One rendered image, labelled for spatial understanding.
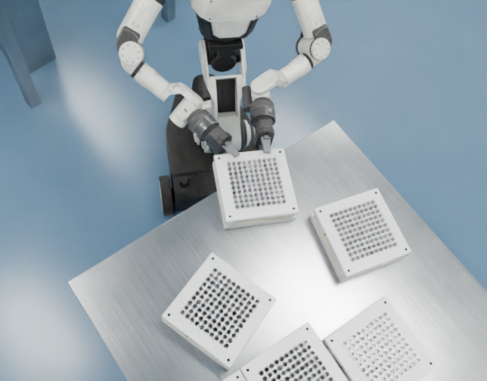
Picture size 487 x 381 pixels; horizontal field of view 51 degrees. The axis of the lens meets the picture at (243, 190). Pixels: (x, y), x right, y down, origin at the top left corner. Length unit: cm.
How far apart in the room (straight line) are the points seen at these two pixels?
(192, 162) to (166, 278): 105
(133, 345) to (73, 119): 163
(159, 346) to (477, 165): 224
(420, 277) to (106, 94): 197
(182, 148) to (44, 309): 100
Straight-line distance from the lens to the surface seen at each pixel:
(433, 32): 376
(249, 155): 175
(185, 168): 256
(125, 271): 166
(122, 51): 177
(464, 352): 183
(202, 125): 175
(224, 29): 191
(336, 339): 160
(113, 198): 270
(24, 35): 298
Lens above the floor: 244
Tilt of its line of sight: 64 degrees down
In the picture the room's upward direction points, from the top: 16 degrees clockwise
